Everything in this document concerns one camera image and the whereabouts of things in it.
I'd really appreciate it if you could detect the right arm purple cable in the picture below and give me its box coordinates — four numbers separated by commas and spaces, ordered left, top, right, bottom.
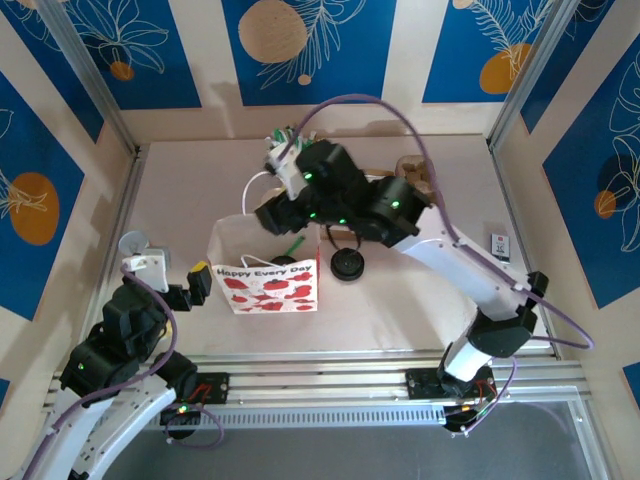
276, 93, 597, 437

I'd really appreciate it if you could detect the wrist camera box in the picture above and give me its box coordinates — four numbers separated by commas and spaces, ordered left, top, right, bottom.
121, 246, 169, 293
266, 146, 307, 199

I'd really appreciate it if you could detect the cardboard napkin box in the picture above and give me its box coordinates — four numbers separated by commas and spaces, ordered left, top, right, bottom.
319, 168, 399, 243

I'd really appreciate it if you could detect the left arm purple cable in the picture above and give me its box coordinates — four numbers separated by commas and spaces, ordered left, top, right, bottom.
23, 267, 225, 477

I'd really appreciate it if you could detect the aluminium frame post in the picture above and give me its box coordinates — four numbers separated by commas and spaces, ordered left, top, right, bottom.
486, 0, 577, 152
35, 0, 142, 157

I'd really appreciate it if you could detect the grey metal panel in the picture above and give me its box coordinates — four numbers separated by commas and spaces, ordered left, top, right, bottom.
49, 399, 597, 480

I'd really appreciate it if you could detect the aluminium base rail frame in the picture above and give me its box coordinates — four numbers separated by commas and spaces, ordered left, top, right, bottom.
42, 348, 596, 436

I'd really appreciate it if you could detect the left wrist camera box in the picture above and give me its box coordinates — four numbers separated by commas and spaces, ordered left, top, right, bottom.
121, 246, 169, 293

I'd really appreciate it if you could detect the black controller board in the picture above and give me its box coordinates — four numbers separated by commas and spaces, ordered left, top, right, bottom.
159, 402, 204, 427
442, 402, 482, 433

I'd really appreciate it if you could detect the red white paper bag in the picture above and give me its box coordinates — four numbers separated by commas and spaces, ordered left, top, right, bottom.
206, 170, 323, 316

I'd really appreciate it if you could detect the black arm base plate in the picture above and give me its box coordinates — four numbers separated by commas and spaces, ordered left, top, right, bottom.
184, 371, 232, 407
405, 366, 497, 402

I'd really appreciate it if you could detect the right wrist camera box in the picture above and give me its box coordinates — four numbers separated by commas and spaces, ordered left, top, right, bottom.
266, 146, 307, 199

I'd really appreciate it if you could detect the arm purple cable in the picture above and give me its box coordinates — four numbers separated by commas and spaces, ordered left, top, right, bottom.
276, 93, 597, 437
23, 267, 225, 477

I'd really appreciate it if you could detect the aluminium side rail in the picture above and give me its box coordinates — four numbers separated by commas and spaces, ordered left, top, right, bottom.
486, 135, 560, 359
73, 142, 150, 372

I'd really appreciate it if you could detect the brown pulp cup carrier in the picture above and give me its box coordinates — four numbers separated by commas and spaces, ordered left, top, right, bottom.
396, 154, 437, 197

